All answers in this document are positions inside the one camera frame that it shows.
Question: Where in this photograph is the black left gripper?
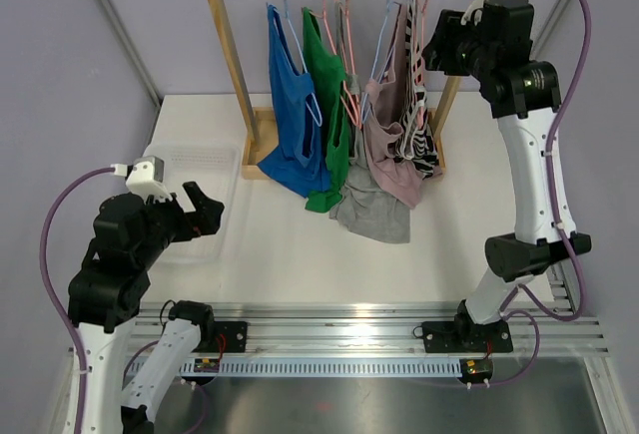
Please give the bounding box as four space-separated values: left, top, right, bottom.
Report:
136 180 224 266

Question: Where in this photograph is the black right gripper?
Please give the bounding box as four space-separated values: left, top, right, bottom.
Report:
420 10 492 82

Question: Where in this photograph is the light blue hanger of pink top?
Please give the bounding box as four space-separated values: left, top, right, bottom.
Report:
359 0 403 124

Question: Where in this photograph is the pink tank top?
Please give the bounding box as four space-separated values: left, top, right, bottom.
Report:
363 5 422 209

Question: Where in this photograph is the black white striped tank top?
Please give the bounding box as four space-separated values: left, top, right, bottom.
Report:
394 0 441 179

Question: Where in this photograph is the pink hanger of grey top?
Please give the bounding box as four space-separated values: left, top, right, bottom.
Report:
333 0 362 129

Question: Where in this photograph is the pink hanger of green top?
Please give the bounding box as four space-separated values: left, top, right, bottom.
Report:
316 0 360 129

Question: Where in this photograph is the green tank top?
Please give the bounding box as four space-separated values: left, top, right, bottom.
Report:
303 7 350 214

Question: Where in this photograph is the grey tank top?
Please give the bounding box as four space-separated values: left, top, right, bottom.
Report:
327 3 412 244

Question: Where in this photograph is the pink hanger of striped top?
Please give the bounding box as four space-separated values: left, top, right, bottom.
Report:
416 0 430 130

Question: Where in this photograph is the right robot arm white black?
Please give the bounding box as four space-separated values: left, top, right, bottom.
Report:
421 0 592 353

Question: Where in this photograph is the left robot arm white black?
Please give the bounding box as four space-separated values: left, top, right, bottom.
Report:
68 182 225 433

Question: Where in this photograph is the blue tank top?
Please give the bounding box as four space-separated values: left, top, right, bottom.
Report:
258 4 330 198

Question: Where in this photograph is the light blue hanger left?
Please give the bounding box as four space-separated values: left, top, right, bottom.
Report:
283 0 323 128

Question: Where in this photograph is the white plastic basket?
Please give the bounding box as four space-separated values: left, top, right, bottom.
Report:
144 142 240 265

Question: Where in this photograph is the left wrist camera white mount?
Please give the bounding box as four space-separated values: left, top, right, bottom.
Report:
110 156 175 205

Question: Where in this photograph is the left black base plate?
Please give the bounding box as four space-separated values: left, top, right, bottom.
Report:
195 321 249 354

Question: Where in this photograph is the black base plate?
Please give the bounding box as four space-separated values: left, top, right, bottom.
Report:
417 321 513 354
195 321 249 354

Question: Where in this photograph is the white slotted cable duct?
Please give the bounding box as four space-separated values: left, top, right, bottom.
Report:
179 357 461 378

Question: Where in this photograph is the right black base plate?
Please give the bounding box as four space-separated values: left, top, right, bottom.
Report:
417 321 513 354

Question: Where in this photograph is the aluminium rail frame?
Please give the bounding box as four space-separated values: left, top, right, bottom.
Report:
66 263 611 360

